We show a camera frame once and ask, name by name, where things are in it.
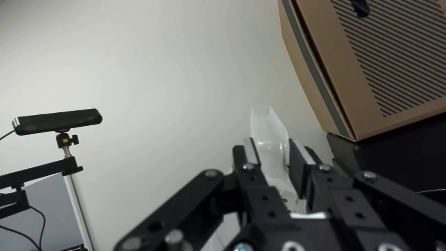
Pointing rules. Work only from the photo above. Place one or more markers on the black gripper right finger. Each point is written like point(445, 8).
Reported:
point(343, 200)

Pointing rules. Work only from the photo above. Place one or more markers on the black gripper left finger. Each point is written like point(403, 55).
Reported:
point(251, 196)

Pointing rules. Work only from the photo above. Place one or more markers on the clear plastic measuring jug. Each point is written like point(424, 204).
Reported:
point(269, 135)

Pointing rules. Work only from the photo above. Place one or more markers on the black cabinet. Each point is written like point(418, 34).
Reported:
point(408, 154)

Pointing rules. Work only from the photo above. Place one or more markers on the black stereo camera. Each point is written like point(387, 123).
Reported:
point(57, 121)

